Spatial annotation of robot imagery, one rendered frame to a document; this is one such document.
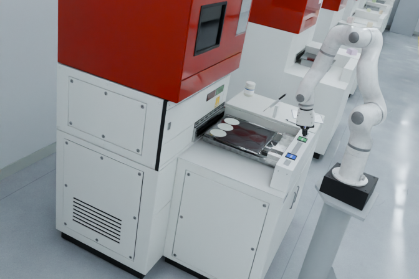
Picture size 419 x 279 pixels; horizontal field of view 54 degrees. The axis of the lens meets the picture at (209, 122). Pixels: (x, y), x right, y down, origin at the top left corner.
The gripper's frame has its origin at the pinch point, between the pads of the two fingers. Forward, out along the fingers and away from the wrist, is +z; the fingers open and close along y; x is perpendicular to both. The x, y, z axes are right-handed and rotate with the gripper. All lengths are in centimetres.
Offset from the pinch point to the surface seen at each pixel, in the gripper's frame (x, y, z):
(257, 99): 40, -43, -5
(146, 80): -66, -64, -43
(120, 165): -66, -85, 7
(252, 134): -3.1, -31.4, 4.4
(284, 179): -40.2, -0.6, 11.4
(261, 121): 14.8, -31.7, 1.9
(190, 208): -47, -54, 38
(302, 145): -7.7, 0.5, 5.0
